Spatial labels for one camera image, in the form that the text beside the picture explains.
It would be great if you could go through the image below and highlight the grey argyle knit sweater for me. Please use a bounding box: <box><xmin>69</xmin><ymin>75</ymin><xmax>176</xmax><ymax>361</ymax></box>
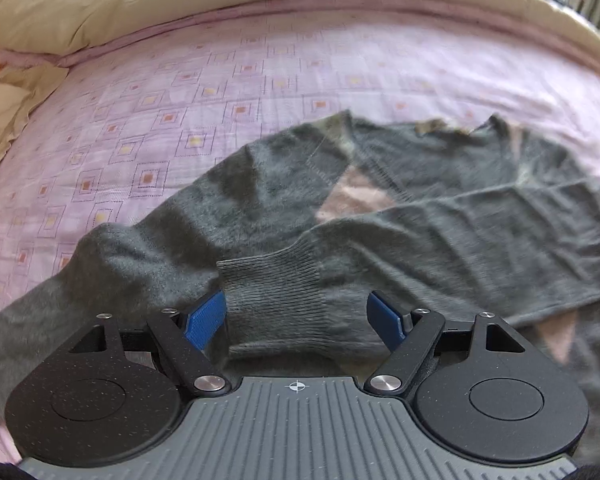
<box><xmin>0</xmin><ymin>112</ymin><xmax>600</xmax><ymax>464</ymax></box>

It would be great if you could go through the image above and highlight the pink patterned bed sheet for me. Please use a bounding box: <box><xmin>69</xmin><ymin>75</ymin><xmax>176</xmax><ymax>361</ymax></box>
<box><xmin>0</xmin><ymin>0</ymin><xmax>600</xmax><ymax>310</ymax></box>

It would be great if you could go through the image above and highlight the beige pillow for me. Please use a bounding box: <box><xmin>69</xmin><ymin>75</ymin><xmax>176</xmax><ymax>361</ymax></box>
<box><xmin>0</xmin><ymin>64</ymin><xmax>68</xmax><ymax>163</ymax></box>

